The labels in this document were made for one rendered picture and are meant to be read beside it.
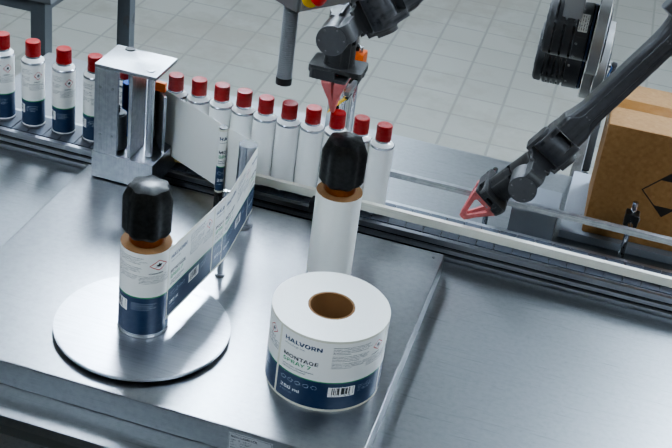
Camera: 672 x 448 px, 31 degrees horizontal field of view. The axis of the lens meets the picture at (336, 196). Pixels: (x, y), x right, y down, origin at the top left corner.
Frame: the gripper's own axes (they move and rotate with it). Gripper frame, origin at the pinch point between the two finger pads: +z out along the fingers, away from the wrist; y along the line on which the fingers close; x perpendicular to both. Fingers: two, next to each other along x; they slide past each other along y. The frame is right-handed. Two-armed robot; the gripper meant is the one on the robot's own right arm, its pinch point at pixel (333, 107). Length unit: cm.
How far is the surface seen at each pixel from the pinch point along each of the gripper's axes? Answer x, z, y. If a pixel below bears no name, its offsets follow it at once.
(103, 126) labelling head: 5, 18, -49
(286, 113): 17.4, 12.0, -13.3
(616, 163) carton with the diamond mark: 35, 15, 56
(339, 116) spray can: 18.0, 10.4, -2.1
